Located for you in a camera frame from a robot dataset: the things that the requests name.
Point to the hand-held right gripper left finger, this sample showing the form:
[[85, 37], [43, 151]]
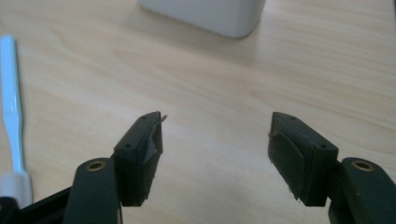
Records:
[[137, 161]]

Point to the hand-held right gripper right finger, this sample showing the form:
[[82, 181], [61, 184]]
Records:
[[306, 165]]

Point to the white toothbrush holder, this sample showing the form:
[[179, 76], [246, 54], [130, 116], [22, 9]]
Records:
[[214, 15]]

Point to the blue and white toothbrush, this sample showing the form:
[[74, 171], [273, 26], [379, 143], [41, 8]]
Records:
[[11, 102]]

